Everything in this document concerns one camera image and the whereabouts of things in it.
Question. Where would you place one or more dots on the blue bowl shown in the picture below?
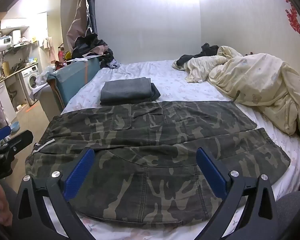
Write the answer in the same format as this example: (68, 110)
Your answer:
(14, 126)

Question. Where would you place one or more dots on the black garment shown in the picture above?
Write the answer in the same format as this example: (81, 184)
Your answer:
(210, 49)

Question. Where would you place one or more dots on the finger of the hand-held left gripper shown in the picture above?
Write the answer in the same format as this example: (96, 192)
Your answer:
(20, 140)
(0, 133)

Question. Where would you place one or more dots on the cream printed duvet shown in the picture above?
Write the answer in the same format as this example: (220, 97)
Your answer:
(260, 85)

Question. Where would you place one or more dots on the grey cloth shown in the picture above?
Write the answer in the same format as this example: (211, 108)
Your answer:
(292, 212)

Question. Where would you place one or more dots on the white water heater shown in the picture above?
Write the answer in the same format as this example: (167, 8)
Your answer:
(0, 43)

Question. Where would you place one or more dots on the floral white bed sheet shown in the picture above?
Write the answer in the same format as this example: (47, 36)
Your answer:
(170, 85)

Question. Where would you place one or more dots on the white patterned garment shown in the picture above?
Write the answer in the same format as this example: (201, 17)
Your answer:
(113, 64)

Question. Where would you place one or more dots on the red wall decoration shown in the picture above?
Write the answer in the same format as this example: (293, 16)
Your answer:
(293, 20)

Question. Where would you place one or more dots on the pile of clothes in corner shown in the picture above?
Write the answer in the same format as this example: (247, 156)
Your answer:
(90, 42)

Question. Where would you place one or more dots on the camouflage pants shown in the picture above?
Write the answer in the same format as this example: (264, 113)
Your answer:
(150, 140)

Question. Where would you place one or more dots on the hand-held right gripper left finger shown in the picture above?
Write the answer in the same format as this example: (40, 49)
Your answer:
(80, 172)

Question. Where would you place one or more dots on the teal bed board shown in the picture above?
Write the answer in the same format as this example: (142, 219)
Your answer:
(75, 75)

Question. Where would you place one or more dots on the white washing machine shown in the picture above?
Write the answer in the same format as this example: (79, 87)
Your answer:
(31, 80)

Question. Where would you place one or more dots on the folded dark pants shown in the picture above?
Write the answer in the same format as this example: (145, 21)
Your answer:
(155, 93)

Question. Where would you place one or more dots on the person's left forearm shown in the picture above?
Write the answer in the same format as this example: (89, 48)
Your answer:
(0, 205)

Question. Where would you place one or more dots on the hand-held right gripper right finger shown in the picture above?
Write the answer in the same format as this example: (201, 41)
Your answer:
(212, 175)

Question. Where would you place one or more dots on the pink hanging towel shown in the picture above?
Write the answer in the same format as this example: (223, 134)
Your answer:
(51, 50)

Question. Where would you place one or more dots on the folded grey pants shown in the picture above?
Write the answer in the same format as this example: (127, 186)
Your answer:
(125, 90)

